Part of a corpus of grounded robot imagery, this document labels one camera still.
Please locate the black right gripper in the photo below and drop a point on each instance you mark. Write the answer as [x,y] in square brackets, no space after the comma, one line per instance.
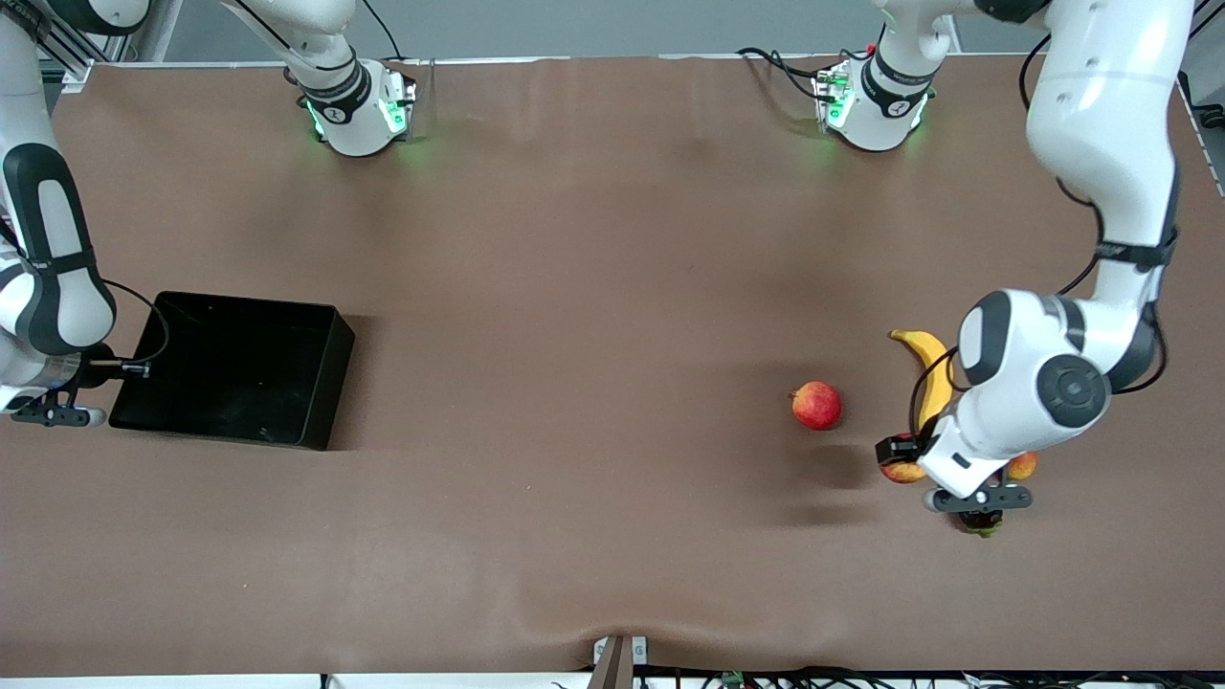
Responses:
[94,374]

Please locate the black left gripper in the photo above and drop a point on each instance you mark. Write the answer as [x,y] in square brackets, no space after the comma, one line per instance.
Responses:
[902,448]

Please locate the yellow banana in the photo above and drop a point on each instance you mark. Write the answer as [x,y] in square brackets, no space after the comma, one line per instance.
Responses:
[933,359]

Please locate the black plastic box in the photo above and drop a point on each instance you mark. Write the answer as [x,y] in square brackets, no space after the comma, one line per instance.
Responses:
[230,373]

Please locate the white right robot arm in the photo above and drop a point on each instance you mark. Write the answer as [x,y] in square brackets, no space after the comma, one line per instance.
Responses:
[57,287]

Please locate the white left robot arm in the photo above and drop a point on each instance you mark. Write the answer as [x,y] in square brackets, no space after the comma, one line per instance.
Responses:
[1101,115]

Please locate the red pomegranate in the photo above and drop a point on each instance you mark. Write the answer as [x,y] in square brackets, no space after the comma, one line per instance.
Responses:
[816,405]

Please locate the dark purple mangosteen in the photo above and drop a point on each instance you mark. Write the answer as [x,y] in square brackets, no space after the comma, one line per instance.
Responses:
[978,522]

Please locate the brown table mat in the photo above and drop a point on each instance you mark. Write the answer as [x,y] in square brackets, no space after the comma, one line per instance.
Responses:
[574,526]

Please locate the aluminium frame profile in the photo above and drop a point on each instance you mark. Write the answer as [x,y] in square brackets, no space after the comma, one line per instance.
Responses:
[67,57]

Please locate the grey metal bracket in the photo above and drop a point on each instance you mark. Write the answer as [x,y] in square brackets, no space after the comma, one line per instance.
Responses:
[617,665]

